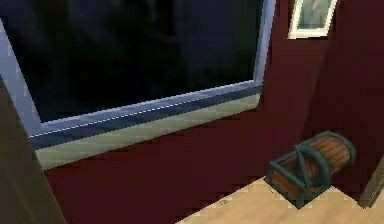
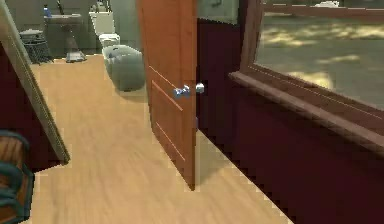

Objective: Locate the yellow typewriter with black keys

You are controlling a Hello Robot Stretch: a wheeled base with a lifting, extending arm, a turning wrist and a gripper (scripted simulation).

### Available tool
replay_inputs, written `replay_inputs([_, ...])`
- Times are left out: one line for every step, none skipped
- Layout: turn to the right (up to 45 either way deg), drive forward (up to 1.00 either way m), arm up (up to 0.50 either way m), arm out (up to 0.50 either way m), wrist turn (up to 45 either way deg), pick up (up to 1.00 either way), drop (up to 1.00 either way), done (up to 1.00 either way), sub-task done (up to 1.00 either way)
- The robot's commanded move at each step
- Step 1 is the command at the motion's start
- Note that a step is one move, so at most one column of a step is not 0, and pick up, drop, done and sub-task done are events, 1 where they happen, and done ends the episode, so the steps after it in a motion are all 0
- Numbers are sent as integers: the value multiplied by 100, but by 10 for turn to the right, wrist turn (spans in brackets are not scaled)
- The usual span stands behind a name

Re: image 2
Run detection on white toilet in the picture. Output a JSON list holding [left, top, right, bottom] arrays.
[[98, 32, 147, 93]]

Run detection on grey pedestal sink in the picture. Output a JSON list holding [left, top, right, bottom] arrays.
[[43, 13, 84, 54]]

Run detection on dark wire laundry basket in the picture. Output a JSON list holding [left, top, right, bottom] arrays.
[[18, 29, 54, 65]]

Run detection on orange wooden room door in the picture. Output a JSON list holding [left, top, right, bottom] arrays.
[[136, 0, 199, 192]]

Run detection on wooden chair with teal frame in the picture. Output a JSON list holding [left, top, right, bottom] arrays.
[[0, 129, 36, 224]]

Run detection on brown framed window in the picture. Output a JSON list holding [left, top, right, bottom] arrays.
[[228, 0, 384, 155]]

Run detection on grey floor scale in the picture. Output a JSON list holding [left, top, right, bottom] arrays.
[[65, 51, 88, 64]]

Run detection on black sink faucet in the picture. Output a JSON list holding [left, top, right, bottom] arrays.
[[55, 0, 66, 16]]

